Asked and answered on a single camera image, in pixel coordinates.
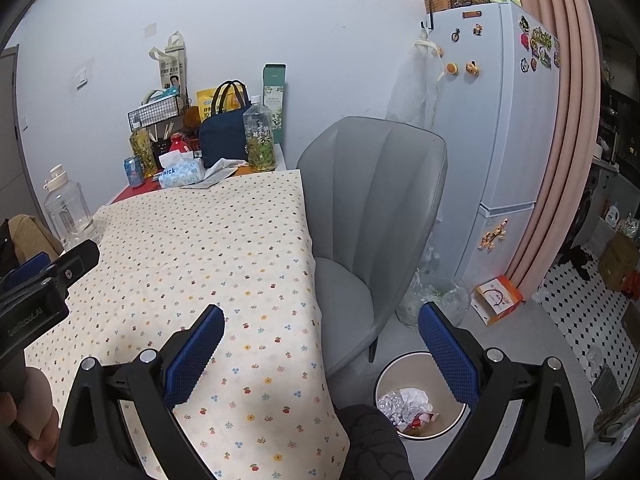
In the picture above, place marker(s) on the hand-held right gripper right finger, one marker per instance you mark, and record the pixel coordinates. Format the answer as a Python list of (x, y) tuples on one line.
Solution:
[(447, 355)]

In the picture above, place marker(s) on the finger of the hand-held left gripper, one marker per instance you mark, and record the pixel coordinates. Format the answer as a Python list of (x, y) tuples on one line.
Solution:
[(30, 264), (75, 260)]

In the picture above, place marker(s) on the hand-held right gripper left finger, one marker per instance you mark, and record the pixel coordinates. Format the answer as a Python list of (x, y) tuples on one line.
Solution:
[(195, 355)]

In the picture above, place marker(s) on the white tissue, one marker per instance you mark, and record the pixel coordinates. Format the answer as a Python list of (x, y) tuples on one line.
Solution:
[(415, 397)]

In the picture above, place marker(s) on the white trash bin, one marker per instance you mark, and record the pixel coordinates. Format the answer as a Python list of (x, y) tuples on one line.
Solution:
[(395, 375)]

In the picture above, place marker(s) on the red and white packet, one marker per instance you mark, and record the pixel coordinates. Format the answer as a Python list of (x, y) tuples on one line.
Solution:
[(417, 422)]

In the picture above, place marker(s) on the silver foil ball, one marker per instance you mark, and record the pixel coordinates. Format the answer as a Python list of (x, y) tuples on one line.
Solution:
[(390, 404)]

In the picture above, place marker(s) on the person's left hand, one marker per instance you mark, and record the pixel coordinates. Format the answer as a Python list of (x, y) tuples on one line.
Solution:
[(37, 395)]

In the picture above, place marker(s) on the black garment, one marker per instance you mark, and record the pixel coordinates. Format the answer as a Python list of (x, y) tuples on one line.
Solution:
[(7, 250)]

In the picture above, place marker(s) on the brown coat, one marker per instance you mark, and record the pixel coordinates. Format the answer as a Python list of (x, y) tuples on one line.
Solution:
[(32, 235)]

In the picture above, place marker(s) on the clear water jug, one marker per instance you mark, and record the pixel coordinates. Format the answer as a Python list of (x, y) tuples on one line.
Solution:
[(70, 210)]

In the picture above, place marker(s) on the clear plastic bag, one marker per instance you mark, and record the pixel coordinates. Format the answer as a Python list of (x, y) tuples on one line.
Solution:
[(415, 305)]

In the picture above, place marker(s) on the orange and white box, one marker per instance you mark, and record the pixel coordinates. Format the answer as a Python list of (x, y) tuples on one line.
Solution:
[(497, 302)]

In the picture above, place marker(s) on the blue drink can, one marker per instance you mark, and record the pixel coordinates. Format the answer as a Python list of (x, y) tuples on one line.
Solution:
[(133, 172)]

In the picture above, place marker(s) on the floral tablecloth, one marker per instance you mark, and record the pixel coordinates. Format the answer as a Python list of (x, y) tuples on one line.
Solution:
[(200, 235)]

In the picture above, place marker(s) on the small tea bottle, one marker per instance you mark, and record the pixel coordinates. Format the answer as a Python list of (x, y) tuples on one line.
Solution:
[(142, 152)]

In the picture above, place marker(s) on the gold figure magnet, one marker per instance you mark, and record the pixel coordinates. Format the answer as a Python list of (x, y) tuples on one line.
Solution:
[(492, 234)]

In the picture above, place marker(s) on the blue tissue box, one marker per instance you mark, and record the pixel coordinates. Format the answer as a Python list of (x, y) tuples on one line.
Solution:
[(180, 176)]

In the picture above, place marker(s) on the black pen holder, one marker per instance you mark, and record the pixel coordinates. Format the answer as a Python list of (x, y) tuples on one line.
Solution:
[(160, 149)]

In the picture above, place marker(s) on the grey door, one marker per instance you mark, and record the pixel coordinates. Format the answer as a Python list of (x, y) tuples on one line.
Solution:
[(10, 125)]

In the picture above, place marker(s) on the red bottle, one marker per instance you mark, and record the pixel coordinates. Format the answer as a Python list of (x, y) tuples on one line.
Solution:
[(177, 145)]

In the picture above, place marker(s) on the white folded paper sheet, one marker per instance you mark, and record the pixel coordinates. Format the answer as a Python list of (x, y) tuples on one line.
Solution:
[(217, 167)]

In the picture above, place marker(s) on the brown plush toy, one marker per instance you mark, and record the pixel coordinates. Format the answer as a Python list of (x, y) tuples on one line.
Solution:
[(191, 117)]

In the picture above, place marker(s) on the grey upholstered chair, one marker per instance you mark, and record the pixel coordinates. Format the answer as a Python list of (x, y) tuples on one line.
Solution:
[(370, 185)]

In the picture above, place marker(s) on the navy lunch bag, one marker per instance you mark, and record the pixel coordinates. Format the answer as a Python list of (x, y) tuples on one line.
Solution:
[(222, 137)]

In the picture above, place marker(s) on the yellow snack packet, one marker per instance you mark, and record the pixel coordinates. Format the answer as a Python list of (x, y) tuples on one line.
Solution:
[(205, 105)]

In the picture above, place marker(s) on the beige printed tote bag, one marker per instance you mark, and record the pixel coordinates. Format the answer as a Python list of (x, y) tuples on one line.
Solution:
[(172, 72)]

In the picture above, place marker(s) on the large tea bottle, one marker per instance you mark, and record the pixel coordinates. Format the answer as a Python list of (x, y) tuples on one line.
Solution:
[(260, 145)]

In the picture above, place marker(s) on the white refrigerator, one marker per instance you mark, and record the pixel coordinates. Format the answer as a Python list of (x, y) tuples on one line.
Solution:
[(490, 135)]

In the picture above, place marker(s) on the pink curtain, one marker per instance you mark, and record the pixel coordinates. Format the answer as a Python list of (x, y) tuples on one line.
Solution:
[(570, 135)]

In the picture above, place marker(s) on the white hanging bag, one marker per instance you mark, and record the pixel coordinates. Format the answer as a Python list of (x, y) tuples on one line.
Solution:
[(415, 90)]

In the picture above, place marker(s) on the tall green box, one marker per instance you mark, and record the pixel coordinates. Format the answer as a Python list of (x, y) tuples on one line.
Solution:
[(274, 80)]

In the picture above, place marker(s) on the orange round magnet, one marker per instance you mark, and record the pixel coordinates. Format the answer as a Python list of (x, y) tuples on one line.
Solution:
[(452, 68)]

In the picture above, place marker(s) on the dark kitchen shelf unit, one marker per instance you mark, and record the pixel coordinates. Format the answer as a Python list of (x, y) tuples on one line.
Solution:
[(620, 125)]

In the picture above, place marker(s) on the yellow figure magnet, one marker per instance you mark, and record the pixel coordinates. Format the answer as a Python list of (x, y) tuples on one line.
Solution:
[(472, 68)]

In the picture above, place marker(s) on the cluster of refrigerator magnets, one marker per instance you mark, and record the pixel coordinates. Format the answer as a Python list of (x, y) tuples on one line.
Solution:
[(540, 42)]

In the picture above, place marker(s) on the brown woven basket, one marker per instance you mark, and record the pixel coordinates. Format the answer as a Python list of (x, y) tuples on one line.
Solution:
[(439, 2)]

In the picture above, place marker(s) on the white light switch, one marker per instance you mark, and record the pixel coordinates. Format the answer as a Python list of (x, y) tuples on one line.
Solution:
[(83, 78)]

